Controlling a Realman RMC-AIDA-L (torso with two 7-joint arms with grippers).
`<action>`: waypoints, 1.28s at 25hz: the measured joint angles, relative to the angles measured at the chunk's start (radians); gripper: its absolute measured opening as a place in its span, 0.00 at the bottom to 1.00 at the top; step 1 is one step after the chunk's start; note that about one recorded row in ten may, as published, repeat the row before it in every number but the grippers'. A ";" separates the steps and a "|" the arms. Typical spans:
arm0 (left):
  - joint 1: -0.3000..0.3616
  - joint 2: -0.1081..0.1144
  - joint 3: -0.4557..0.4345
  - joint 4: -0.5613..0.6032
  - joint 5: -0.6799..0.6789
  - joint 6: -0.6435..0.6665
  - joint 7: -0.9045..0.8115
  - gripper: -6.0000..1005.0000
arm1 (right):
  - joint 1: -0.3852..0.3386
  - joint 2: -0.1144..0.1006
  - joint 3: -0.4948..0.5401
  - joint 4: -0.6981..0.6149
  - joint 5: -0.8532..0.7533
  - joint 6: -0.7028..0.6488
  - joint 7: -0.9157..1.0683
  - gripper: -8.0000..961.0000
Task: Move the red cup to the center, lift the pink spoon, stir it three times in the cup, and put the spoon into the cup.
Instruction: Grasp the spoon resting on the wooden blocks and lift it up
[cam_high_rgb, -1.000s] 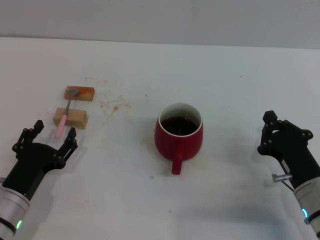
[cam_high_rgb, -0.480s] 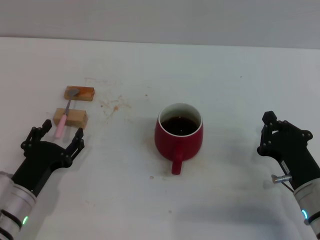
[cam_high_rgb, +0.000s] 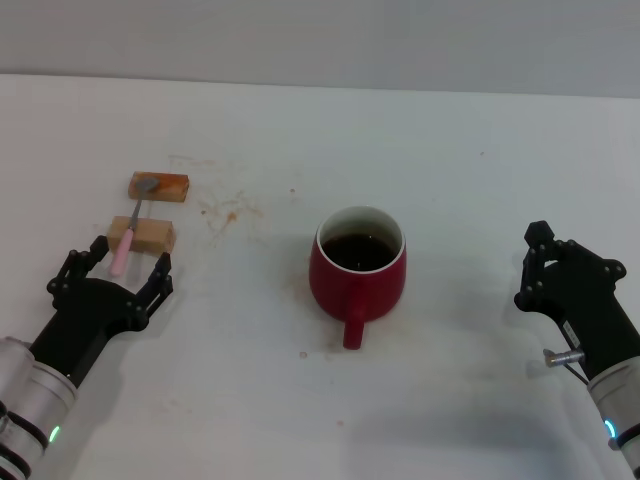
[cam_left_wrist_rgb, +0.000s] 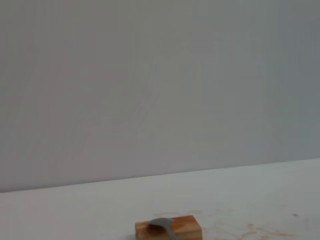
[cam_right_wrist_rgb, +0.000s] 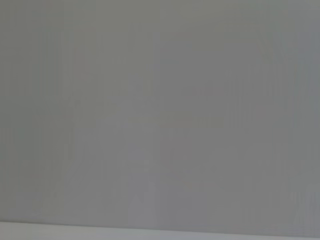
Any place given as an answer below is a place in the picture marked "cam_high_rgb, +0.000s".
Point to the plain wooden block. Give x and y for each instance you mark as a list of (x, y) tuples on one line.
[(152, 237)]

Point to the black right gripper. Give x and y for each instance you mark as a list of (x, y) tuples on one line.
[(590, 315)]

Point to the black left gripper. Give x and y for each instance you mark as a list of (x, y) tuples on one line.
[(85, 320)]

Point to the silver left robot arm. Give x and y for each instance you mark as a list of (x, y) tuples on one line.
[(30, 400)]

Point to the orange stained wooden block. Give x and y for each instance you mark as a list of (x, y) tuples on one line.
[(172, 187)]

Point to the red ceramic coffee cup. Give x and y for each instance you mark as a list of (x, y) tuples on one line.
[(360, 295)]

